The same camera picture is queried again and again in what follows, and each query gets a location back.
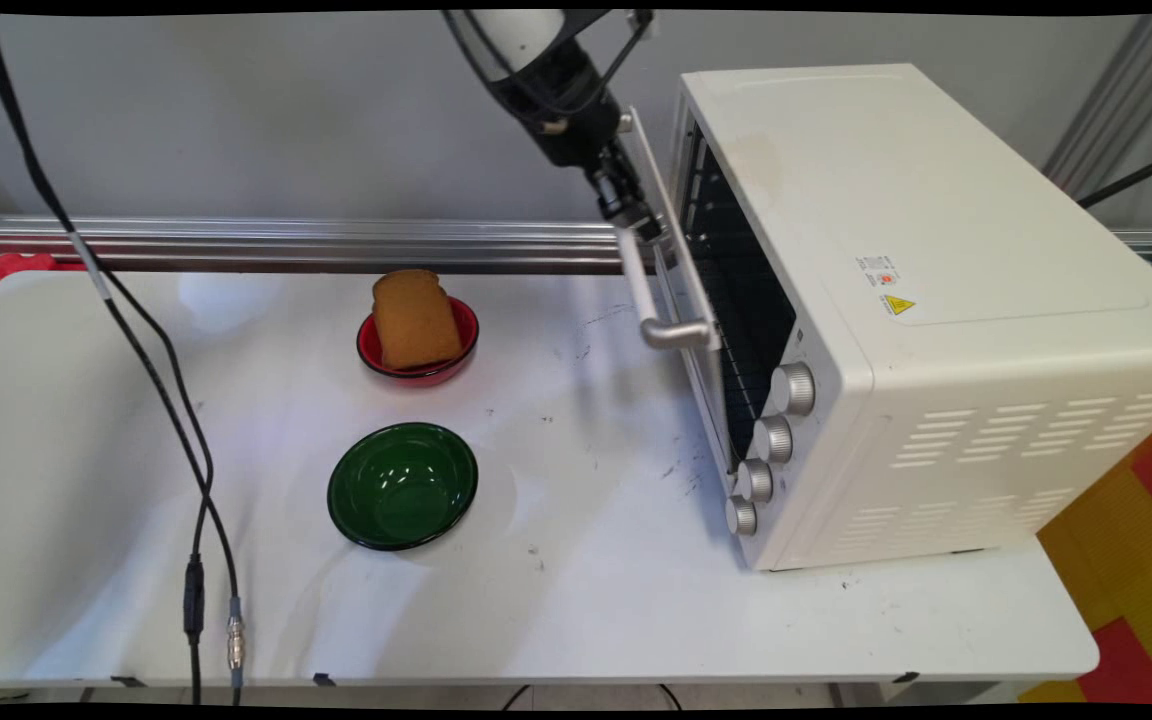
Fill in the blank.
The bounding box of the glass oven door with handle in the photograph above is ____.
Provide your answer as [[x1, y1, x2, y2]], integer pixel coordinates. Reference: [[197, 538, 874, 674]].
[[614, 104, 739, 477]]

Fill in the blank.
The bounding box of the green bowl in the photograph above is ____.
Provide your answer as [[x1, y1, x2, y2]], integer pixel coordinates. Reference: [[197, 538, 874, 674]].
[[326, 422, 480, 551]]

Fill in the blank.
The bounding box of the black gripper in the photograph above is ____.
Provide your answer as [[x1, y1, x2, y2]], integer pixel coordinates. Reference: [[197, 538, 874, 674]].
[[491, 40, 664, 242]]

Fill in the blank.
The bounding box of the thin black cable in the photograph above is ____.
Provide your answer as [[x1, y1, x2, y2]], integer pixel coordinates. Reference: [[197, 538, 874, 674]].
[[1078, 147, 1152, 210]]

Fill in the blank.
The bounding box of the cable with silver connector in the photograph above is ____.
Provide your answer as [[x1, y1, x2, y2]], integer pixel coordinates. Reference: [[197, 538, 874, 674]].
[[0, 12, 247, 707]]

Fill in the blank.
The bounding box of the horizontal aluminium rail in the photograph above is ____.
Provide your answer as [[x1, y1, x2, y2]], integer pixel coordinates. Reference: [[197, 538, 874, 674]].
[[0, 213, 1152, 274]]

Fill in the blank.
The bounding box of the upright aluminium profile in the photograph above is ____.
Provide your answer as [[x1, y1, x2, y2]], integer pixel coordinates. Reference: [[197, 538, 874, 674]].
[[1044, 14, 1152, 202]]

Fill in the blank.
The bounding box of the large silver oven knob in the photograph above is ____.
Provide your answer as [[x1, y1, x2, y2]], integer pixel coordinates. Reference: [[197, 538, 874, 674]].
[[769, 362, 817, 417]]

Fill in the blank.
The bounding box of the brown toast slice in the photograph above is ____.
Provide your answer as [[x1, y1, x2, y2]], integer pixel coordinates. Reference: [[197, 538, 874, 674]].
[[371, 268, 464, 370]]

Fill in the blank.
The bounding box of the red cloth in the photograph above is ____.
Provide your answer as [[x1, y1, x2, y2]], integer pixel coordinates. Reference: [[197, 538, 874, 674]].
[[0, 251, 87, 313]]

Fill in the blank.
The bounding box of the red bowl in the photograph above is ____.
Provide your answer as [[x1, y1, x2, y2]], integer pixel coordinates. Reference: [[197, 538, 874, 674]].
[[356, 296, 481, 387]]

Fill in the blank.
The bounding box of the white toaster oven body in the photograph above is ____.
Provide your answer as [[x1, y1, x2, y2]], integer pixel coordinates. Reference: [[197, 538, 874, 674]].
[[671, 63, 1152, 573]]

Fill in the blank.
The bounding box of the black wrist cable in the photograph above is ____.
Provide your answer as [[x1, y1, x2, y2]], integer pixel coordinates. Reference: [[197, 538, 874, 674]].
[[441, 10, 657, 96]]

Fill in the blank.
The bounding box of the oven warning sticker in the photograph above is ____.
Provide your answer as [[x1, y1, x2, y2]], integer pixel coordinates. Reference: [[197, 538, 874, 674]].
[[856, 255, 918, 319]]

